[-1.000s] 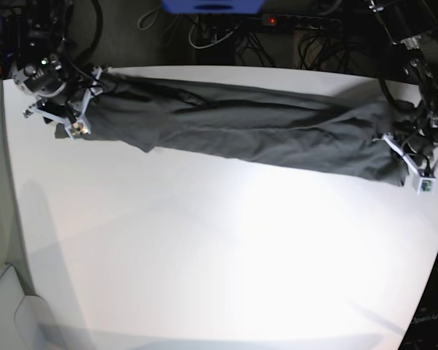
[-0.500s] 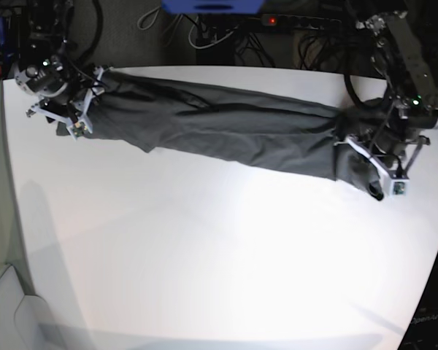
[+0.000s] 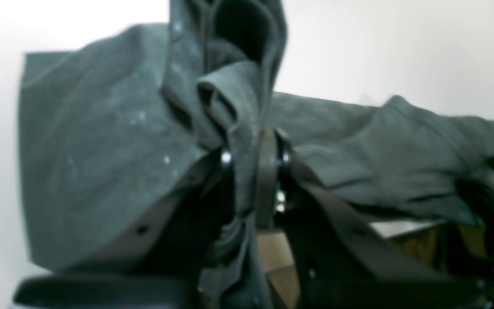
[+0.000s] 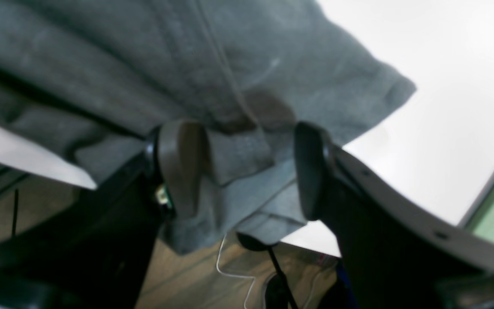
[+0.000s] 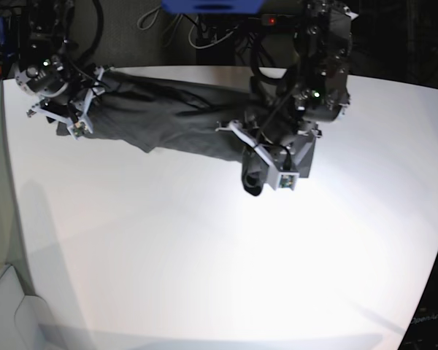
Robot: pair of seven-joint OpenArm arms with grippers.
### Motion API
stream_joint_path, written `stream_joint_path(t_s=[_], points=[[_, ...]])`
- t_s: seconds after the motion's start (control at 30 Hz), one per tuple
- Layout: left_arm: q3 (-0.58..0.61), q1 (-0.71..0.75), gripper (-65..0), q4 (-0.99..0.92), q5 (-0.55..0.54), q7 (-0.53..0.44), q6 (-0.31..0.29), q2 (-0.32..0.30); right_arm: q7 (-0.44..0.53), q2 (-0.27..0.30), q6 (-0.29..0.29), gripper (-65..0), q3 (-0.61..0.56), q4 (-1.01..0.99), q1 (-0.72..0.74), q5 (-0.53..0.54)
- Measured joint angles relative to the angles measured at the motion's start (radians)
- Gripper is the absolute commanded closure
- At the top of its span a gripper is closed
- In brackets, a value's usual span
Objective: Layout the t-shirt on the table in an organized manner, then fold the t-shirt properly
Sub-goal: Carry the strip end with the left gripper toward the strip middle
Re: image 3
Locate dark grey t-shirt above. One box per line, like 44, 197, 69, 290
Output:
18, 0, 494, 309

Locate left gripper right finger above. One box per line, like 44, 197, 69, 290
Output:
256, 129, 485, 309

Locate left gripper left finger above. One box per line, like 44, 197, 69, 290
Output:
13, 148, 232, 309

